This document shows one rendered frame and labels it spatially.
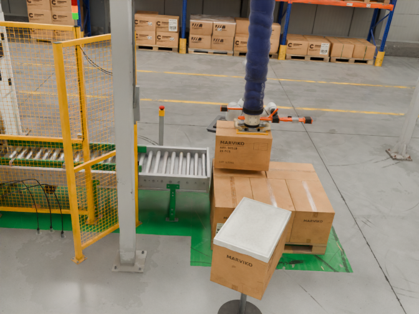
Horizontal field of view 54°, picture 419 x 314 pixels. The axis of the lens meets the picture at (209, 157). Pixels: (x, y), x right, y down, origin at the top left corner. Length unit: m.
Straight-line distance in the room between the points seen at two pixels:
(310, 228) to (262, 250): 1.53
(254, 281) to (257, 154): 1.82
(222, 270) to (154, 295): 1.03
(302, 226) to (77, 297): 2.23
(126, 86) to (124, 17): 0.50
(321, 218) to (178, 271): 1.50
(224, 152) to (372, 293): 2.00
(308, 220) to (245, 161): 0.91
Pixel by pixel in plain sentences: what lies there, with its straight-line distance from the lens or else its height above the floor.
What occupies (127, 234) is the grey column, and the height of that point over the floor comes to 0.40.
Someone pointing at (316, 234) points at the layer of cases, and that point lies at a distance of 4.44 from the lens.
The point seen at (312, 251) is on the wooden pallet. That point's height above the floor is 0.04.
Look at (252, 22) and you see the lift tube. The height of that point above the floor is 2.17.
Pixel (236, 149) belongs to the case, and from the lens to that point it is 4.46.
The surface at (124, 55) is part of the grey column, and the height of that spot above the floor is 2.06.
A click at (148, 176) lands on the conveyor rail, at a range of 4.44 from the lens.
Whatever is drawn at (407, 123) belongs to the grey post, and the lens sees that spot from 6.99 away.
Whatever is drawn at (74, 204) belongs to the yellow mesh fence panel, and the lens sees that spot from 3.93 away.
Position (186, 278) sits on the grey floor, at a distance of 4.10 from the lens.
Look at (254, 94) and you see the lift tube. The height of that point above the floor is 1.47.
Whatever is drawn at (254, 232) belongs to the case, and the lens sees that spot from 3.05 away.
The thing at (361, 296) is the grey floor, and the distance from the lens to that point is 4.34.
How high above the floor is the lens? 2.89
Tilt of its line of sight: 28 degrees down
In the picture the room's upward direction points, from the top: 5 degrees clockwise
